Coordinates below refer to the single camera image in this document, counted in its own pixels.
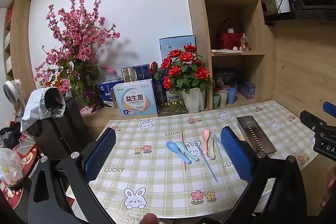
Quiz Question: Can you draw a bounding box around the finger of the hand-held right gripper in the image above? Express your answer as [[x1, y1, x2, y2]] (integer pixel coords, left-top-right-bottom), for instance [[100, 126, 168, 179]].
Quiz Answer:
[[323, 101, 336, 119], [300, 110, 328, 133]]

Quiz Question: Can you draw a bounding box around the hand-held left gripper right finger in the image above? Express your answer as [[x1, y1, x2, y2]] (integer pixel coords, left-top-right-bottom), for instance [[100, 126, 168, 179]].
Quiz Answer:
[[220, 126, 307, 224]]

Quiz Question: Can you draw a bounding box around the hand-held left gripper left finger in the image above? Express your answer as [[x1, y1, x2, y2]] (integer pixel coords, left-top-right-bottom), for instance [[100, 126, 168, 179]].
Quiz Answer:
[[28, 127, 117, 224]]

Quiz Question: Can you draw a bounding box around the green chopstick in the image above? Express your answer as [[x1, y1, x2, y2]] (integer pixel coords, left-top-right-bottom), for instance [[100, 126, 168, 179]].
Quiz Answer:
[[213, 134, 226, 175]]

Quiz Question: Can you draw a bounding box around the beige spoon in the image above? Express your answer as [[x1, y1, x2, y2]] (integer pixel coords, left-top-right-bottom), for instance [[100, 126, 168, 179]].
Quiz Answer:
[[206, 140, 217, 160]]

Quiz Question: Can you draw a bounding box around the metal utensil tray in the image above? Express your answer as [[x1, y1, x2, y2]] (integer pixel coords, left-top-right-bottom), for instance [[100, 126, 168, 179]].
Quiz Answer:
[[236, 115, 277, 153]]

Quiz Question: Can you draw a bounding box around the blue chopstick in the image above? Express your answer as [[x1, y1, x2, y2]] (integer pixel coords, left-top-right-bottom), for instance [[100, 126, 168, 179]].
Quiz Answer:
[[196, 142, 218, 182]]

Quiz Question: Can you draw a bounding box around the pink spoon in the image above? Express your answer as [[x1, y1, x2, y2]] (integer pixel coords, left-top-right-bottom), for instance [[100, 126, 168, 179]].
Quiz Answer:
[[202, 130, 210, 154]]

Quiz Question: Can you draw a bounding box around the pink chopstick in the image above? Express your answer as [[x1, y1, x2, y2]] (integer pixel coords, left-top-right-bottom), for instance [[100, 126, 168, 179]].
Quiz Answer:
[[180, 132, 186, 170]]

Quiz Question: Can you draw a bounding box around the green spoon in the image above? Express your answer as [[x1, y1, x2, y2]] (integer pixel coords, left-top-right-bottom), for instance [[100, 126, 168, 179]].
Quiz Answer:
[[175, 141, 199, 162]]

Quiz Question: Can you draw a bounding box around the blue spoon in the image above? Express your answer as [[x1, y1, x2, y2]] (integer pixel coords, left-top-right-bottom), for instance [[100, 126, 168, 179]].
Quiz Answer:
[[166, 141, 192, 164]]

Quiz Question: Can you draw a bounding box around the person's left hand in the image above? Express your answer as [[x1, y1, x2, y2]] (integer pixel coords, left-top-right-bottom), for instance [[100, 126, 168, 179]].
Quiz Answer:
[[142, 214, 158, 224]]

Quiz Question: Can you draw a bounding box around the black chair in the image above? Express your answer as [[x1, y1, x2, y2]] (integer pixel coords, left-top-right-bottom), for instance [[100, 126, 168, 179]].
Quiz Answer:
[[26, 88, 95, 161]]

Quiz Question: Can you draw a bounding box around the beige cup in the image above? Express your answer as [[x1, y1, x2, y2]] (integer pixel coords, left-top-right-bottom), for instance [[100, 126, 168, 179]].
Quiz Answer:
[[218, 90, 228, 107]]

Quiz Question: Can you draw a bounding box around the green cup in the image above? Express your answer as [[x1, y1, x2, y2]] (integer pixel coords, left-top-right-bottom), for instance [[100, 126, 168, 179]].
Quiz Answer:
[[212, 91, 221, 110]]

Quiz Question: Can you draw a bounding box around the blue cup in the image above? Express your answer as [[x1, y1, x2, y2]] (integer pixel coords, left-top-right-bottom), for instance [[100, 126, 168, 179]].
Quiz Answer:
[[226, 88, 237, 104]]

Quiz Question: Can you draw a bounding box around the light blue carton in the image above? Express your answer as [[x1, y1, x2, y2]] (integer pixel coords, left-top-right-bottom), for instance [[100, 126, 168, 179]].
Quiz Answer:
[[113, 79, 158, 117]]

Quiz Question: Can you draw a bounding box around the blue and white box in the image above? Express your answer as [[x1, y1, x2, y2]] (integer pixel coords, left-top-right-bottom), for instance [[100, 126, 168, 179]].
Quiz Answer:
[[98, 79, 124, 106]]

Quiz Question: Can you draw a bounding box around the checked bunny print tablecloth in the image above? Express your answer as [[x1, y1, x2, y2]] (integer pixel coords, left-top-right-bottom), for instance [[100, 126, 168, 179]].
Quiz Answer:
[[66, 99, 315, 219]]

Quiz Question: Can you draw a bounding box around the purple box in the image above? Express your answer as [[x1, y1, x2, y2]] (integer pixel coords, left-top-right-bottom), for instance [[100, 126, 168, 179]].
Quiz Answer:
[[238, 80, 256, 100]]

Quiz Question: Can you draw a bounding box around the dark gold patterned box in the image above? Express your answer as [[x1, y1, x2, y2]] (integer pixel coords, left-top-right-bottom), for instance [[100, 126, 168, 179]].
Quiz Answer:
[[157, 101, 189, 117]]

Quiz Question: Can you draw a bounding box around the white and grey cloth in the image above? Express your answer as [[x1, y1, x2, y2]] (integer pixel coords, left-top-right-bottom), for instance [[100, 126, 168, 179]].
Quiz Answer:
[[20, 87, 66, 132]]

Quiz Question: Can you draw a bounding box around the silver and dark blue box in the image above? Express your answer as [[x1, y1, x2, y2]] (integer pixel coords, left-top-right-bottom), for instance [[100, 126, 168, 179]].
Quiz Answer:
[[121, 64, 151, 83]]

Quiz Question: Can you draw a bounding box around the clear plastic bag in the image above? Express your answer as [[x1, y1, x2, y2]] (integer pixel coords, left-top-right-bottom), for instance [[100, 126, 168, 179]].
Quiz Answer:
[[0, 148, 24, 188]]

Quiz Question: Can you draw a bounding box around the white fan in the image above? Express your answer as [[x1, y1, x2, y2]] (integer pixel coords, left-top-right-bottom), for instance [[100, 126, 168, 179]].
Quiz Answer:
[[3, 79, 25, 117]]

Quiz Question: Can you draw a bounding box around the red rose bouquet white vase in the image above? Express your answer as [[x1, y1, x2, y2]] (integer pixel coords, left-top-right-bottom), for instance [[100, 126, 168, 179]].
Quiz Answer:
[[150, 45, 212, 113]]

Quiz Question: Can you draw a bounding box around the red basket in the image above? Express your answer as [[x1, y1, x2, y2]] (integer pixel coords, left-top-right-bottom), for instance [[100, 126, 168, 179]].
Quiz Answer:
[[217, 18, 243, 51]]

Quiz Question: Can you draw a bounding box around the pink blossom flower arrangement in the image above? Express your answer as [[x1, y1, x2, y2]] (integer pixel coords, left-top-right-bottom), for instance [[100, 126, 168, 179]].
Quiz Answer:
[[34, 0, 121, 106]]

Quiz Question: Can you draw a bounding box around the tall light blue box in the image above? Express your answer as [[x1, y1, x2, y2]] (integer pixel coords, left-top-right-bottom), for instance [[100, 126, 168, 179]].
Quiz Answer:
[[159, 35, 196, 62]]

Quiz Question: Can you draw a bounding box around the wooden shelf unit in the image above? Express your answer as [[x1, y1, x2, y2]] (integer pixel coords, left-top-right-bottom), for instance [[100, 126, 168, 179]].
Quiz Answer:
[[178, 0, 275, 111]]

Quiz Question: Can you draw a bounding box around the black wall shelf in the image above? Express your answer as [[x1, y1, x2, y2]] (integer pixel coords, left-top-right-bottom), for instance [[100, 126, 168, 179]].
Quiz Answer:
[[264, 9, 336, 26]]

